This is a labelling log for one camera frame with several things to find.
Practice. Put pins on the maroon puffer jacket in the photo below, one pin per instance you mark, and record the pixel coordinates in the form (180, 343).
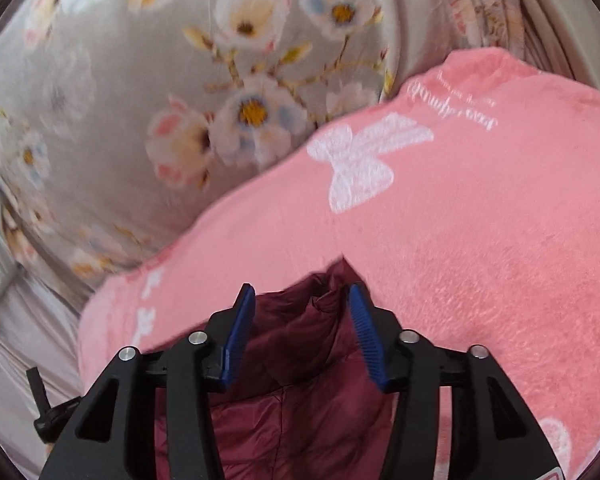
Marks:
(303, 406)

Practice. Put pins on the grey floral quilt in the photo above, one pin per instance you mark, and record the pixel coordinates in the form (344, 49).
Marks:
(121, 121)

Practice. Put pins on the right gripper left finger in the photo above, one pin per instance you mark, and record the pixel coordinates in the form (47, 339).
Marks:
(112, 433)

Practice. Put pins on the white satin curtain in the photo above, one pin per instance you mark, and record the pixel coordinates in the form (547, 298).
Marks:
(40, 328)

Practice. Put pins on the pink fleece blanket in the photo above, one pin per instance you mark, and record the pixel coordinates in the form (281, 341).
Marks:
(470, 207)

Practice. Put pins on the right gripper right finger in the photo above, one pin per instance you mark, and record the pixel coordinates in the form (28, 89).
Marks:
(458, 415)

